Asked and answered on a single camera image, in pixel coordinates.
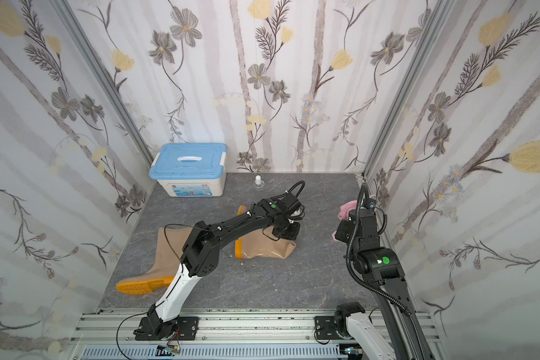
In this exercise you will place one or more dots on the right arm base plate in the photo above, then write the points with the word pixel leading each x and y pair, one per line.
pixel 326 328

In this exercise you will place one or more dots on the white perforated cable tray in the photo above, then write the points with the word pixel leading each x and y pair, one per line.
pixel 216 351

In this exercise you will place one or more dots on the blue lid storage box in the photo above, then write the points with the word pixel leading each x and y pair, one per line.
pixel 193 169

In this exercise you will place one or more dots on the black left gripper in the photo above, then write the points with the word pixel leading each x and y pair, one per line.
pixel 286 227

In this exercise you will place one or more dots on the aluminium front rail frame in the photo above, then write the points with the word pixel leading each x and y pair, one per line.
pixel 234 327

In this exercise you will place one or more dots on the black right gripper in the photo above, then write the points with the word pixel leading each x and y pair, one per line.
pixel 343 229

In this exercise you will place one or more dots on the pink cloth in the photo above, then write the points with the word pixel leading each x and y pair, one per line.
pixel 346 211

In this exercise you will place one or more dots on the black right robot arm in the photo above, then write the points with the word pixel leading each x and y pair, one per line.
pixel 377 269

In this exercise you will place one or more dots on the tan rubber boot orange sole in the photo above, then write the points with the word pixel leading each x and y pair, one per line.
pixel 263 243

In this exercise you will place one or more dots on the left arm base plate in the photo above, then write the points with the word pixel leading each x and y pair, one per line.
pixel 183 328

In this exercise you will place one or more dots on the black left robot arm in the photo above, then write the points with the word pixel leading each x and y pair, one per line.
pixel 201 252

